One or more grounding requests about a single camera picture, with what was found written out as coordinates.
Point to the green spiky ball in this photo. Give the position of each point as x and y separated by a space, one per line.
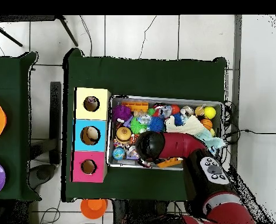
136 126

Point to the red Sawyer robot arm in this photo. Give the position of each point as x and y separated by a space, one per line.
182 144

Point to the purple spiky toy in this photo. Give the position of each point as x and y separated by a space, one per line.
121 113

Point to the wooden box with three holes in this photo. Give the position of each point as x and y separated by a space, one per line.
100 114

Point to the black upright panel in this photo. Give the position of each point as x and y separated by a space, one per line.
55 116

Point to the cream waffle cloth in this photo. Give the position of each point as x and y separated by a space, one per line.
189 126

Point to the yellow ball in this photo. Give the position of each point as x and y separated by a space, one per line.
209 112

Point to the orange flat building brick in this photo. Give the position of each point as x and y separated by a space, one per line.
135 105

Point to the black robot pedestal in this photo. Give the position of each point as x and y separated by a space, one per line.
137 212

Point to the large blue spiky ball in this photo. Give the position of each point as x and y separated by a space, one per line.
156 124

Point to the black tripod stand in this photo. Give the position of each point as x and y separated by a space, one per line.
68 31

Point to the dark green tablecloth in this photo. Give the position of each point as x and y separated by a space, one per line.
140 77
11 77

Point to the orange studded building block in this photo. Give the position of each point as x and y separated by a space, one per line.
169 162

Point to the toy hamburger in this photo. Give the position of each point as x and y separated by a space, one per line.
123 134

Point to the colourful patterned cloth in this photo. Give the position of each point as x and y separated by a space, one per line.
90 99

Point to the orange toy basketball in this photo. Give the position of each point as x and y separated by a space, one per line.
207 123

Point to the orange cup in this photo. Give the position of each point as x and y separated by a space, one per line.
93 208

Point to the light blue waffle cloth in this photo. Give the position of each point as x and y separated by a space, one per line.
211 140

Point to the grey rounded floor base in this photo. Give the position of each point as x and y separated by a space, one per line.
42 173

